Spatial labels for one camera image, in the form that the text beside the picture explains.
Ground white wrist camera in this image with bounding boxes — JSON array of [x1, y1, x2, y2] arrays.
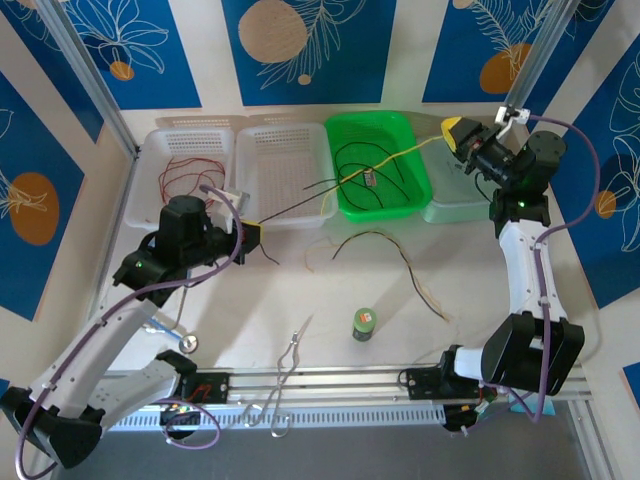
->
[[493, 105, 531, 139], [207, 185, 251, 234]]

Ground small green jar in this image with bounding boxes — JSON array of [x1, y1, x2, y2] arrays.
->
[[351, 307, 378, 344]]

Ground black electronics module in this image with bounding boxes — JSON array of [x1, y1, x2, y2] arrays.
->
[[442, 399, 496, 437]]

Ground red wire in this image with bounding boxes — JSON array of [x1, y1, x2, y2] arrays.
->
[[158, 157, 226, 201], [167, 158, 227, 201]]

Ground black yellow striped wire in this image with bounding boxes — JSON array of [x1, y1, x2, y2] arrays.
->
[[331, 230, 451, 321]]

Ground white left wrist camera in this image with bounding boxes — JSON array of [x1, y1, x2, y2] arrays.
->
[[207, 185, 251, 234]]

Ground blue stethoscope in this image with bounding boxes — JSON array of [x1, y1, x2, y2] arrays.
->
[[142, 279, 200, 354]]

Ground light blue packet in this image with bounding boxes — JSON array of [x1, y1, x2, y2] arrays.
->
[[509, 397, 557, 417]]

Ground white perforated plastic basket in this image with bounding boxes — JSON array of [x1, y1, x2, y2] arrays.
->
[[122, 128, 237, 235], [234, 123, 340, 234]]

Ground pale green zip case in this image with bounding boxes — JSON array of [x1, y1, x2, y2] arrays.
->
[[415, 133, 509, 225]]

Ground metal tongs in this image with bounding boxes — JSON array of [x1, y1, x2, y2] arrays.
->
[[243, 314, 317, 440]]

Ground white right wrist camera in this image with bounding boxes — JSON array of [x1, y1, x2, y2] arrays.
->
[[493, 105, 531, 139]]

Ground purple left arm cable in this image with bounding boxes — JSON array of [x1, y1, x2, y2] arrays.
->
[[14, 184, 244, 480]]

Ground aluminium frame rail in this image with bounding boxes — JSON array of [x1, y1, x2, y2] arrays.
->
[[47, 368, 594, 409]]

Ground green perforated plastic basket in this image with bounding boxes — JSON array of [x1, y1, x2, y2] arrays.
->
[[323, 109, 434, 225]]

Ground aluminium frame post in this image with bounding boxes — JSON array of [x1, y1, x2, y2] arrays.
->
[[37, 0, 141, 159], [489, 0, 584, 149]]

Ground white slotted cable duct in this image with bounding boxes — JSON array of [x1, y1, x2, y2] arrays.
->
[[63, 404, 447, 432]]

